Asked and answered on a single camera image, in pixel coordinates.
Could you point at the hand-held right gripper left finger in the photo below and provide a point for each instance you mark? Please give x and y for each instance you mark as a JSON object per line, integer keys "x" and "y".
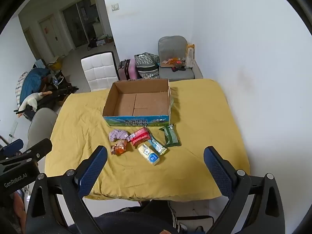
{"x": 93, "y": 168}

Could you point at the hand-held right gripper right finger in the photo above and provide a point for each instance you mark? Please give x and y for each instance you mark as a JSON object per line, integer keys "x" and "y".
{"x": 218, "y": 170}

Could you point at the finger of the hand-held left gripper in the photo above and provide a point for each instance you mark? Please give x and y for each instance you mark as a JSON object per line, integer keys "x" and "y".
{"x": 13, "y": 146}
{"x": 40, "y": 148}

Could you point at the orange snack packet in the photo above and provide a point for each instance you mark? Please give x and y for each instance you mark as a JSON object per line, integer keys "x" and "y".
{"x": 119, "y": 147}

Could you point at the purple cloth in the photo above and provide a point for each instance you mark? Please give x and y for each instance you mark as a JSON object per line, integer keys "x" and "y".
{"x": 118, "y": 135}

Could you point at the red snack packet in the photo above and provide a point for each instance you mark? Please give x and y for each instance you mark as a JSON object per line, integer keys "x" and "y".
{"x": 139, "y": 136}

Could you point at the green snack packet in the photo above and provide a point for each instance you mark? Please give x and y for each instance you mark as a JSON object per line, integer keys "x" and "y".
{"x": 171, "y": 136}

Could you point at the blue white slim packet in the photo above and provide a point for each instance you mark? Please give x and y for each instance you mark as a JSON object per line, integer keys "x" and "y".
{"x": 158, "y": 146}

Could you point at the cardboard box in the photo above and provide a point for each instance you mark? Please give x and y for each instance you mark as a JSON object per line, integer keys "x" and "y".
{"x": 139, "y": 102}

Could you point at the beige chair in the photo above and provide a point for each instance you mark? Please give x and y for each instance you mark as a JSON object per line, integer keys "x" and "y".
{"x": 41, "y": 124}

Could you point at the yellow tablecloth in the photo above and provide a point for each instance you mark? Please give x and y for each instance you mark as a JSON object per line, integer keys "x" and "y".
{"x": 199, "y": 131}

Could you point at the white goose plush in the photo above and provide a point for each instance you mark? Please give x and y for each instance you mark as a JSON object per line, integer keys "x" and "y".
{"x": 30, "y": 101}

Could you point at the person's dark clothing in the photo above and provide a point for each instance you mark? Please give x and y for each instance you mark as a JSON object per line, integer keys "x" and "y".
{"x": 126, "y": 219}

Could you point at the plaid cloth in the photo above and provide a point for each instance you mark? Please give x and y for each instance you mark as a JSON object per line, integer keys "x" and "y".
{"x": 20, "y": 85}

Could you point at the blue cloth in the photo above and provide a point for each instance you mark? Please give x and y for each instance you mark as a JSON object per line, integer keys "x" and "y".
{"x": 34, "y": 80}

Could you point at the yellow bag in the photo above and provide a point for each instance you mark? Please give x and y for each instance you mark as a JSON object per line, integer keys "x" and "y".
{"x": 57, "y": 64}

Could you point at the white padded chair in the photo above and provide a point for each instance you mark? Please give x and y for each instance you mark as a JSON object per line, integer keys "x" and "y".
{"x": 97, "y": 70}

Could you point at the pink suitcase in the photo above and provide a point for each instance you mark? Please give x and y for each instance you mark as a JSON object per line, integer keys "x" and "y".
{"x": 129, "y": 69}

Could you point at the black remote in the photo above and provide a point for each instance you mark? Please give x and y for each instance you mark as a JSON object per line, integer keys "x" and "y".
{"x": 178, "y": 70}

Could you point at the wooden door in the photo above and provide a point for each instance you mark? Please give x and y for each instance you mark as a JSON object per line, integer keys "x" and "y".
{"x": 51, "y": 35}

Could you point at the black white patterned bag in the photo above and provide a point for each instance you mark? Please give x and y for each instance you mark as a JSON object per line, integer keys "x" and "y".
{"x": 146, "y": 64}

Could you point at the white orange tall packet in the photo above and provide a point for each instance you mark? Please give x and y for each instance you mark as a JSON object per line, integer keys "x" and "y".
{"x": 190, "y": 56}

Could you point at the black floor bag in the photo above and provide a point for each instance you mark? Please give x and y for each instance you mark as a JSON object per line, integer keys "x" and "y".
{"x": 92, "y": 42}

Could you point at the small cardboard piece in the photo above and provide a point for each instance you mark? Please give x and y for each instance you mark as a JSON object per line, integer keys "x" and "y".
{"x": 165, "y": 63}

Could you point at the grey armchair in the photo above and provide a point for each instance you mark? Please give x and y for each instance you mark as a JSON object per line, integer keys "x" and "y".
{"x": 171, "y": 48}

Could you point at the sliding glass door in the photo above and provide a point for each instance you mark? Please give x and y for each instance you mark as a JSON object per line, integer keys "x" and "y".
{"x": 80, "y": 22}

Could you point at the black folding frame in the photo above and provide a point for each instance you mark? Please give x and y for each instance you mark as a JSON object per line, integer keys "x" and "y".
{"x": 61, "y": 92}

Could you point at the wall switch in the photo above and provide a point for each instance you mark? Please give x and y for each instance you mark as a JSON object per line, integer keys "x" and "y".
{"x": 115, "y": 7}

